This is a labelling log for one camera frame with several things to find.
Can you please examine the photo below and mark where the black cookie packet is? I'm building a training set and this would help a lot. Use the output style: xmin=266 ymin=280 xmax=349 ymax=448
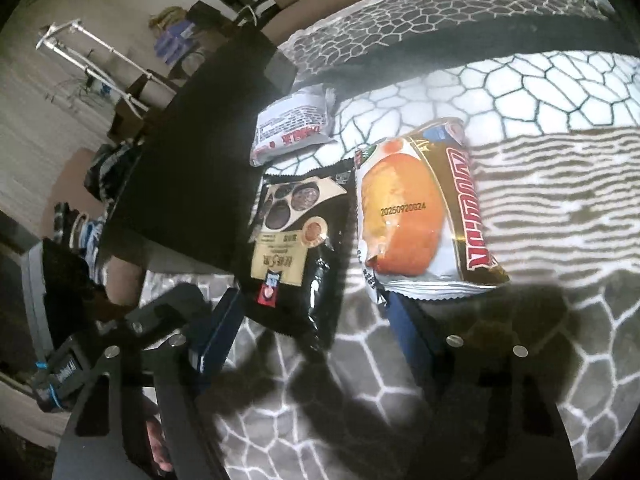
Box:
xmin=239 ymin=157 xmax=353 ymax=351

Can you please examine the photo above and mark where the blue white cloth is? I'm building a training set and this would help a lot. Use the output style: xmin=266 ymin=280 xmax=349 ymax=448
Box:
xmin=52 ymin=202 xmax=108 ymax=281

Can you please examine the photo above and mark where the person's left hand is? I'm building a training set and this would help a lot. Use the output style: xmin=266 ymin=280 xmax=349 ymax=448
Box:
xmin=144 ymin=407 xmax=175 ymax=478

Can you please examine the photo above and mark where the white metal stand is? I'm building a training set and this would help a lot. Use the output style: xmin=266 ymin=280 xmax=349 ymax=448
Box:
xmin=35 ymin=19 xmax=178 ymax=113

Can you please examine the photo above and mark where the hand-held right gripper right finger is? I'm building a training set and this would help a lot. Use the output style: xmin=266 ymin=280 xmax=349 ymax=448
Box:
xmin=385 ymin=290 xmax=581 ymax=480

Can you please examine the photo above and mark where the blue cardboard box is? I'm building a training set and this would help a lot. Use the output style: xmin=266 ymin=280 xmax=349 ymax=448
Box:
xmin=154 ymin=19 xmax=197 ymax=63

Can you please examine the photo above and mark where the white red snack packet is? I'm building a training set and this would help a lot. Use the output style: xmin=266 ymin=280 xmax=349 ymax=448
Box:
xmin=249 ymin=87 xmax=337 ymax=168

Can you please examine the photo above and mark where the black table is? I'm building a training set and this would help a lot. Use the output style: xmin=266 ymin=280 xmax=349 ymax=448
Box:
xmin=102 ymin=25 xmax=296 ymax=281

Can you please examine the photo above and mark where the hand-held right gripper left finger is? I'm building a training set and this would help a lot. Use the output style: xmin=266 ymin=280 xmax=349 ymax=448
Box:
xmin=50 ymin=287 xmax=246 ymax=480

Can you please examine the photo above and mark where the brown sofa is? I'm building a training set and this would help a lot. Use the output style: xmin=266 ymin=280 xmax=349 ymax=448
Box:
xmin=244 ymin=0 xmax=556 ymax=48

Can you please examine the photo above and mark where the dark striped cloth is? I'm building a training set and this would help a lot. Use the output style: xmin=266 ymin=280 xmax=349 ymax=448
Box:
xmin=85 ymin=142 xmax=143 ymax=206

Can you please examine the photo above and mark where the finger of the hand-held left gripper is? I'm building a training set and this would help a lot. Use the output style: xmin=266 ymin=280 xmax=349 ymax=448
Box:
xmin=124 ymin=282 xmax=212 ymax=347

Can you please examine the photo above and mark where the orange bread packet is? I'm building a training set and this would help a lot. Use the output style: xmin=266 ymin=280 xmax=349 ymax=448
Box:
xmin=354 ymin=117 xmax=511 ymax=306

